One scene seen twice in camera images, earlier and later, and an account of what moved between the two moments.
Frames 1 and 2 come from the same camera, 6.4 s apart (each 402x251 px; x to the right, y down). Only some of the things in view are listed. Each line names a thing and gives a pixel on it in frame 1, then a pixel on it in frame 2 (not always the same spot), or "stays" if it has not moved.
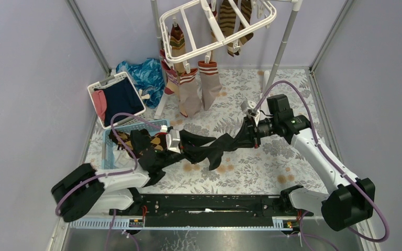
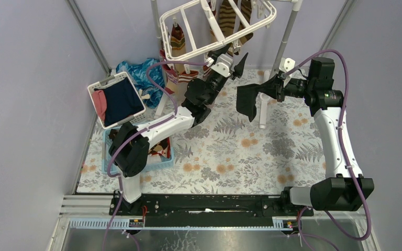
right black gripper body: [261, 128] → [292, 88]
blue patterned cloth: [148, 75] stays
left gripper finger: [191, 138] → [214, 54]
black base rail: [210, 210] stays
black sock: [214, 151] → [246, 95]
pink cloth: [100, 99] stays
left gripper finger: [195, 154] → [238, 68]
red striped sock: [172, 80] stays
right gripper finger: [246, 143] → [272, 91]
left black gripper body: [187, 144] → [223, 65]
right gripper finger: [247, 132] → [272, 83]
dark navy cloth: [121, 97] stays
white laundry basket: [116, 101] stays
